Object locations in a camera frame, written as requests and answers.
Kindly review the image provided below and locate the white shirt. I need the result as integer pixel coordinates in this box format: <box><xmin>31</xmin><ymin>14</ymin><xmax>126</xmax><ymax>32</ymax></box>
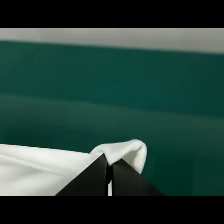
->
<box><xmin>0</xmin><ymin>138</ymin><xmax>148</xmax><ymax>197</ymax></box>

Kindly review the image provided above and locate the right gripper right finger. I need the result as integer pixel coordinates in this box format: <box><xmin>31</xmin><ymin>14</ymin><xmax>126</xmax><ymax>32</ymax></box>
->
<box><xmin>111</xmin><ymin>158</ymin><xmax>164</xmax><ymax>197</ymax></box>

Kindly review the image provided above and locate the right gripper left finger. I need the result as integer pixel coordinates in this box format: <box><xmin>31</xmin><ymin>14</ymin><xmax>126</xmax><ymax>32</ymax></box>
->
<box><xmin>55</xmin><ymin>153</ymin><xmax>108</xmax><ymax>197</ymax></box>

